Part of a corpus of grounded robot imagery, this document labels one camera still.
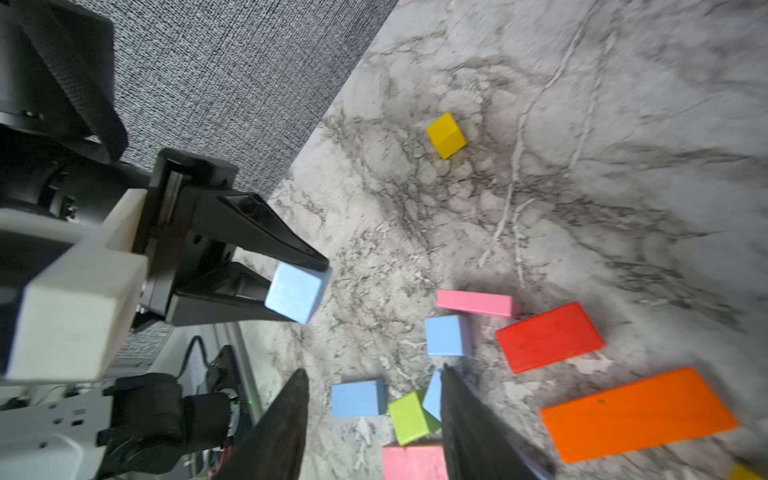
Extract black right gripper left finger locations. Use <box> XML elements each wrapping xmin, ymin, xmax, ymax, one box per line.
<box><xmin>213</xmin><ymin>368</ymin><xmax>309</xmax><ymax>479</ymax></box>

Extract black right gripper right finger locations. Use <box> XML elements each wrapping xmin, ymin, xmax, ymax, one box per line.
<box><xmin>440</xmin><ymin>365</ymin><xmax>554</xmax><ymax>479</ymax></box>

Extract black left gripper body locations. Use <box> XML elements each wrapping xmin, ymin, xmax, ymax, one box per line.
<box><xmin>134</xmin><ymin>148</ymin><xmax>238</xmax><ymax>318</ymax></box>

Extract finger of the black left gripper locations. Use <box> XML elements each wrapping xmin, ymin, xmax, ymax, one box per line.
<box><xmin>173</xmin><ymin>186</ymin><xmax>329</xmax><ymax>271</ymax></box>
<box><xmin>165</xmin><ymin>262</ymin><xmax>291</xmax><ymax>327</ymax></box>

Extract light blue cube block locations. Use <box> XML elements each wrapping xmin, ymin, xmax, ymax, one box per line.
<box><xmin>331</xmin><ymin>379</ymin><xmax>387</xmax><ymax>418</ymax></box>
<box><xmin>265</xmin><ymin>262</ymin><xmax>333</xmax><ymax>325</ymax></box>
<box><xmin>422</xmin><ymin>370</ymin><xmax>442</xmax><ymax>422</ymax></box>
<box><xmin>425</xmin><ymin>315</ymin><xmax>473</xmax><ymax>357</ymax></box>

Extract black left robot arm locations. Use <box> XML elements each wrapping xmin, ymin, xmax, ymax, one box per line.
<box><xmin>1</xmin><ymin>1</ymin><xmax>329</xmax><ymax>479</ymax></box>

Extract pink block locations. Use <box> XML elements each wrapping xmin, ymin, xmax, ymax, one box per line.
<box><xmin>437</xmin><ymin>290</ymin><xmax>518</xmax><ymax>319</ymax></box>
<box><xmin>382</xmin><ymin>444</ymin><xmax>449</xmax><ymax>480</ymax></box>

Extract lime green cube block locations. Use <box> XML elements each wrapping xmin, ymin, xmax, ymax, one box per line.
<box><xmin>388</xmin><ymin>389</ymin><xmax>441</xmax><ymax>446</ymax></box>

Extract red block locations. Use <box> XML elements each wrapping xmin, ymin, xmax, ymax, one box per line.
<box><xmin>496</xmin><ymin>302</ymin><xmax>605</xmax><ymax>374</ymax></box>

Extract orange long block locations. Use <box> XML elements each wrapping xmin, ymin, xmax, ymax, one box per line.
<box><xmin>541</xmin><ymin>367</ymin><xmax>739</xmax><ymax>463</ymax></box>

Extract yellow cube block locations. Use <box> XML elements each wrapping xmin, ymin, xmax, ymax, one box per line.
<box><xmin>426</xmin><ymin>113</ymin><xmax>467</xmax><ymax>159</ymax></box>

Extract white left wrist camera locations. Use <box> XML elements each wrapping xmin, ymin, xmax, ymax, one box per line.
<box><xmin>1</xmin><ymin>189</ymin><xmax>148</xmax><ymax>382</ymax></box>

